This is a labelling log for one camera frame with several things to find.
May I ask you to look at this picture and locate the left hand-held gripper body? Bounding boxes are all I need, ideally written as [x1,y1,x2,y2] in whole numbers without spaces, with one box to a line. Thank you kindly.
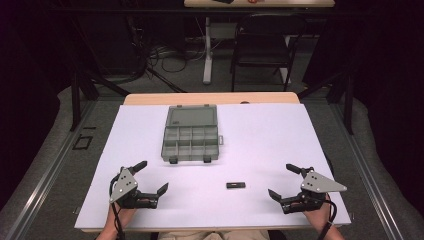
[109,166,160,210]

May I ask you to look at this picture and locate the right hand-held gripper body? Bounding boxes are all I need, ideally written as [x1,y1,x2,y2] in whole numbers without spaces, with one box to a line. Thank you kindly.
[280,167,348,215]

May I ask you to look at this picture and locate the grey plastic compartment box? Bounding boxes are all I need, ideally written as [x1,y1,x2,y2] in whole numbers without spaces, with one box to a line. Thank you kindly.
[160,104,225,165]

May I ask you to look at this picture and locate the person's left hand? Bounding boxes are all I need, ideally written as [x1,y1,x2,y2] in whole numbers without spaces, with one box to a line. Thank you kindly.
[105,198,138,232]

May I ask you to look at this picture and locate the person's right hand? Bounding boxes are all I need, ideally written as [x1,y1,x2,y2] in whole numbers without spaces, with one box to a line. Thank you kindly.
[302,195,335,232]

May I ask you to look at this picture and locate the white table sheet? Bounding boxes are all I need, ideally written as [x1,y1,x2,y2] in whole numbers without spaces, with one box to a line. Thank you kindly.
[73,102,352,230]

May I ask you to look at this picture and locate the person's beige pants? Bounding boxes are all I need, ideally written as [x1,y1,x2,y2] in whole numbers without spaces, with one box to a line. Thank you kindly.
[156,229,272,240]

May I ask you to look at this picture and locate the black metal stand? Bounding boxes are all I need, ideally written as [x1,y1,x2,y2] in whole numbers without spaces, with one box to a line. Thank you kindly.
[296,70,355,136]
[68,68,132,133]

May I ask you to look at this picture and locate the black tripod leg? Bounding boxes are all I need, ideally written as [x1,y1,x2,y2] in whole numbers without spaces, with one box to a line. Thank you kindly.
[145,66,187,94]

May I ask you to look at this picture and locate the wooden table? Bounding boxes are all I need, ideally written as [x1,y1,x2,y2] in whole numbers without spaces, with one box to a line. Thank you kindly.
[73,92,353,234]

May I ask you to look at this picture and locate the black folding chair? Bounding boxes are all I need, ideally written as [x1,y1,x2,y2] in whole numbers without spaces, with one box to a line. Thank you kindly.
[229,13,308,93]

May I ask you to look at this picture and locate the white desk leg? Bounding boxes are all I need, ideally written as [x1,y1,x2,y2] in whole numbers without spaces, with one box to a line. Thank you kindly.
[202,16,215,85]

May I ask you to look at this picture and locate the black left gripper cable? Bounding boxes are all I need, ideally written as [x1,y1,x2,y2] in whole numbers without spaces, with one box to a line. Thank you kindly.
[108,175,126,240]

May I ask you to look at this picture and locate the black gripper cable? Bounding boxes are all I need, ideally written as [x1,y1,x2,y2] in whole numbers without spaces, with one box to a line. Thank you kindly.
[317,199,339,240]
[108,175,126,240]

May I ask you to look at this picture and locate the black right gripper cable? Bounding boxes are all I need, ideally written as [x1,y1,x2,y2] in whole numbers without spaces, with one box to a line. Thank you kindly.
[317,199,339,240]

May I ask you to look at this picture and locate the aluminium floor rail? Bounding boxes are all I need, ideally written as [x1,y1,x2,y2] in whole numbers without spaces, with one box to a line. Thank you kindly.
[328,101,405,240]
[0,99,98,240]

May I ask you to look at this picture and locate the bundle of floor cables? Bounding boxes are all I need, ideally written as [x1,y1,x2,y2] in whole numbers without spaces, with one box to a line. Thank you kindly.
[133,19,208,75]

